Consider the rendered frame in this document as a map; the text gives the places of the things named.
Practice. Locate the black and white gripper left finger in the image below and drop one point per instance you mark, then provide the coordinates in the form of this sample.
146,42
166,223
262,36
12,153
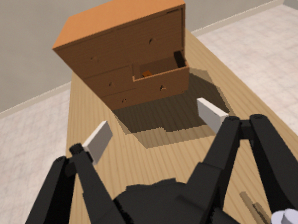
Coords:
53,203

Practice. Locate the small brown chest of drawers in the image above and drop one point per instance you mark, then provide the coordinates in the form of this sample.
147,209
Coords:
111,16

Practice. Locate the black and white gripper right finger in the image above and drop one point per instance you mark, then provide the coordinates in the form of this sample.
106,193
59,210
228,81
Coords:
208,183

